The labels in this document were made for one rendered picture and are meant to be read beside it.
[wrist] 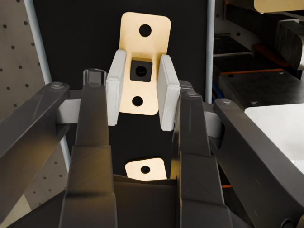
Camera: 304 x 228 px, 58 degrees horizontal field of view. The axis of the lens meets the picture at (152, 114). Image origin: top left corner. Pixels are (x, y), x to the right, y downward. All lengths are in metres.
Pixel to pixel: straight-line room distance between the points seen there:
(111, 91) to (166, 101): 0.03
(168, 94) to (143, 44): 0.08
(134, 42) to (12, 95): 0.62
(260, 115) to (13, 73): 0.62
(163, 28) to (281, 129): 0.20
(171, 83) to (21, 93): 0.67
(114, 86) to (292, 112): 0.24
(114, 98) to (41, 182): 0.80
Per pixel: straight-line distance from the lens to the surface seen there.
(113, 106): 0.16
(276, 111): 0.34
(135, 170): 0.28
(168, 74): 0.17
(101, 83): 0.15
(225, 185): 0.61
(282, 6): 0.34
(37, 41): 0.23
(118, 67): 0.18
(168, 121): 0.16
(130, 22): 0.22
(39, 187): 0.96
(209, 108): 0.15
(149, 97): 0.24
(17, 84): 0.80
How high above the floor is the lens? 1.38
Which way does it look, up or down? 63 degrees down
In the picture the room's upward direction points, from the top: 176 degrees clockwise
